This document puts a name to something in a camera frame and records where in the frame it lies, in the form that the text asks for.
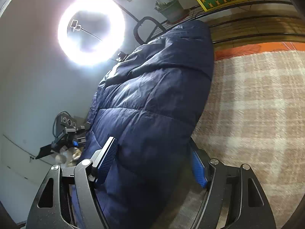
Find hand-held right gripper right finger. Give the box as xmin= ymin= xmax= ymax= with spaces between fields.
xmin=189 ymin=139 xmax=277 ymax=229

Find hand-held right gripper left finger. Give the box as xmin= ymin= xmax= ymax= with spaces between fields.
xmin=25 ymin=136 xmax=119 ymax=229

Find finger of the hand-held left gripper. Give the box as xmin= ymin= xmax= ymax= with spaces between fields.
xmin=73 ymin=137 xmax=87 ymax=148
xmin=76 ymin=122 xmax=92 ymax=133

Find navy puffer jacket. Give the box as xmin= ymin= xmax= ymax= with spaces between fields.
xmin=68 ymin=20 xmax=215 ymax=229

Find beige fluffy cloth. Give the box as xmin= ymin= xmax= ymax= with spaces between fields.
xmin=55 ymin=147 xmax=83 ymax=168

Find beige plaid blanket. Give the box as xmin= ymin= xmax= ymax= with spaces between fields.
xmin=191 ymin=50 xmax=305 ymax=229

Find phone holder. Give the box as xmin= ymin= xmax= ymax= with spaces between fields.
xmin=70 ymin=19 xmax=103 ymax=41

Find orange bed sheet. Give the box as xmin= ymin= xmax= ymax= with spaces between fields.
xmin=214 ymin=42 xmax=305 ymax=60

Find potted plant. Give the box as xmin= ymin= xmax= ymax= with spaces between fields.
xmin=154 ymin=0 xmax=185 ymax=22

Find ring light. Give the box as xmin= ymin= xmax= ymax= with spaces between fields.
xmin=58 ymin=0 xmax=125 ymax=65

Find black metal chair frame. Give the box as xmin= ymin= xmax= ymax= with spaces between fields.
xmin=133 ymin=16 xmax=167 ymax=45

